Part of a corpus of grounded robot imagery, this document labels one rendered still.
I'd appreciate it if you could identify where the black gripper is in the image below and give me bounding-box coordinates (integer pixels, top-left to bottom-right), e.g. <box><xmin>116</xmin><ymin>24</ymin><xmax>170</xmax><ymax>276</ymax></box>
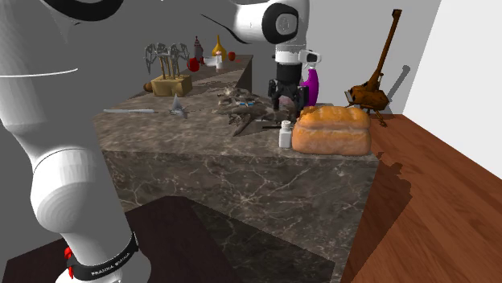
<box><xmin>268</xmin><ymin>62</ymin><xmax>310</xmax><ymax>121</ymax></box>

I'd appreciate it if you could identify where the purple spray bottle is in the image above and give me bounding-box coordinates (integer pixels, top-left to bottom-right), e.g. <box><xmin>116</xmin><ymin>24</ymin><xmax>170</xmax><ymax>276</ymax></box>
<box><xmin>300</xmin><ymin>66</ymin><xmax>321</xmax><ymax>108</ymax></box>

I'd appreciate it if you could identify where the small white bottle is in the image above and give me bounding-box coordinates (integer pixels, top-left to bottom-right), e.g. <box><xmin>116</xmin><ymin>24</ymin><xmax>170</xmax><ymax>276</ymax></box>
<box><xmin>278</xmin><ymin>120</ymin><xmax>294</xmax><ymax>150</ymax></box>

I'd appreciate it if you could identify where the grey brown driftwood figure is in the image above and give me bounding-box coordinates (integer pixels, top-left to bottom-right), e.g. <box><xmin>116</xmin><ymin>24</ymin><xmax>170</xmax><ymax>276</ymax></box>
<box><xmin>212</xmin><ymin>85</ymin><xmax>292</xmax><ymax>137</ymax></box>

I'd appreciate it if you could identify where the orange bread loaf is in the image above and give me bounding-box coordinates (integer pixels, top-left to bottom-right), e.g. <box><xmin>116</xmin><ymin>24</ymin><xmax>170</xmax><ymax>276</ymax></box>
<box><xmin>291</xmin><ymin>105</ymin><xmax>372</xmax><ymax>157</ymax></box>

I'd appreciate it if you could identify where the yellow vase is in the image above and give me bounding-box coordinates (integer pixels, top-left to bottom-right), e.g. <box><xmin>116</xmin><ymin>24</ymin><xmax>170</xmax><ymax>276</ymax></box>
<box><xmin>212</xmin><ymin>35</ymin><xmax>228</xmax><ymax>63</ymax></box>

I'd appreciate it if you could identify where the dark bottle with red top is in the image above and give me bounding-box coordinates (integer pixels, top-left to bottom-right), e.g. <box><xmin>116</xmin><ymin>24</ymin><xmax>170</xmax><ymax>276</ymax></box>
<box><xmin>192</xmin><ymin>35</ymin><xmax>205</xmax><ymax>65</ymax></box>

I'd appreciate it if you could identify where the grey metal cone figure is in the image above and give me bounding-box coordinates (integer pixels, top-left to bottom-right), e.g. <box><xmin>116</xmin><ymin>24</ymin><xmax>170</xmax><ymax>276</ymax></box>
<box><xmin>167</xmin><ymin>92</ymin><xmax>190</xmax><ymax>119</ymax></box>

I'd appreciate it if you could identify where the tan block with metal figures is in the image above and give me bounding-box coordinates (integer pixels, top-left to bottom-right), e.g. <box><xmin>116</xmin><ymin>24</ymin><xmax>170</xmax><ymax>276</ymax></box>
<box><xmin>143</xmin><ymin>41</ymin><xmax>194</xmax><ymax>97</ymax></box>

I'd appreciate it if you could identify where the silver knife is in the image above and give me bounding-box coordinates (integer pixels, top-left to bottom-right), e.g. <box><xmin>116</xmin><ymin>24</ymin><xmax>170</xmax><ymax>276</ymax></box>
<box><xmin>102</xmin><ymin>108</ymin><xmax>159</xmax><ymax>115</ymax></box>

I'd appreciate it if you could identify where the dark maroon robot stand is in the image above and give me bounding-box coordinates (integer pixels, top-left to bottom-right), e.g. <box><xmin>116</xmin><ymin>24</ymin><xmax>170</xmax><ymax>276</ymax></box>
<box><xmin>0</xmin><ymin>195</ymin><xmax>245</xmax><ymax>283</ymax></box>

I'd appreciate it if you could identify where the brown wooden stringed instrument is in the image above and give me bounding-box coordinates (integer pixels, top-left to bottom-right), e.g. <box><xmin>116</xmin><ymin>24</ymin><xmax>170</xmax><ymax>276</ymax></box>
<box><xmin>344</xmin><ymin>9</ymin><xmax>404</xmax><ymax>128</ymax></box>

